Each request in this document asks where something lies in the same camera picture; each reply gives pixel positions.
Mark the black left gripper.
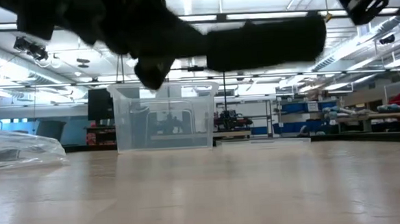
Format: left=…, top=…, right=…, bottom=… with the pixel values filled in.
left=0, top=0, right=213, bottom=99

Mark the black elastic bandage roll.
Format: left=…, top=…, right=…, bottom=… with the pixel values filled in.
left=203, top=14, right=329, bottom=74

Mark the clear plastic bag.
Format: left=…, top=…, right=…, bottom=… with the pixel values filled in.
left=0, top=125, right=70, bottom=171

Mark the clear plastic storage bin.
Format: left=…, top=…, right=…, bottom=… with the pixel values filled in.
left=106, top=78, right=223, bottom=155

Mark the black cylindrical bin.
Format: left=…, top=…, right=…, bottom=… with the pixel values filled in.
left=129, top=105, right=152, bottom=144

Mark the black monitor screen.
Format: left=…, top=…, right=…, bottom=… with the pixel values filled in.
left=86, top=88, right=115, bottom=121

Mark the black ceiling disc fixture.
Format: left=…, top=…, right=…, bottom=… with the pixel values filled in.
left=76, top=57, right=91, bottom=70

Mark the dark cabinet with red items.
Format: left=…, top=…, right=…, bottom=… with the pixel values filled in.
left=85, top=125, right=117, bottom=147

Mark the small wooden bench top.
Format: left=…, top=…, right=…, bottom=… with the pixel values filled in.
left=213, top=129, right=253, bottom=138

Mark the grey metal rack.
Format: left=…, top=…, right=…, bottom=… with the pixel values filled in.
left=215, top=97, right=275, bottom=139

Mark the grey tapered waste bin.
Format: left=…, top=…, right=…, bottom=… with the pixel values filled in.
left=34, top=119, right=68, bottom=146

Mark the blue storage bins shelf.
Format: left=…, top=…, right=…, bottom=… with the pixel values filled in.
left=271, top=96, right=341, bottom=136

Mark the grey wrapped bundle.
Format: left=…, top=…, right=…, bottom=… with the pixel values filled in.
left=322, top=105, right=357, bottom=117
left=376, top=103, right=400, bottom=114

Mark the white ceiling air vent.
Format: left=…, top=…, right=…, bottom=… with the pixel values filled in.
left=355, top=22, right=373, bottom=39

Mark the wooden workbench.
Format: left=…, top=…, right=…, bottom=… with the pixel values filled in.
left=336, top=110, right=400, bottom=135

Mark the black camera stand frame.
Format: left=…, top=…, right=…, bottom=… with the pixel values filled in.
left=165, top=63, right=228, bottom=114

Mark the thin dark hanging cable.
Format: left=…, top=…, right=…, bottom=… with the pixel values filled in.
left=114, top=53, right=126, bottom=85

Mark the black ceiling camera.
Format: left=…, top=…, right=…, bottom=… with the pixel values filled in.
left=12, top=34, right=50, bottom=64

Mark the black ceiling duct fixture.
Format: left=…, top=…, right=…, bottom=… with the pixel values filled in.
left=378, top=33, right=397, bottom=46

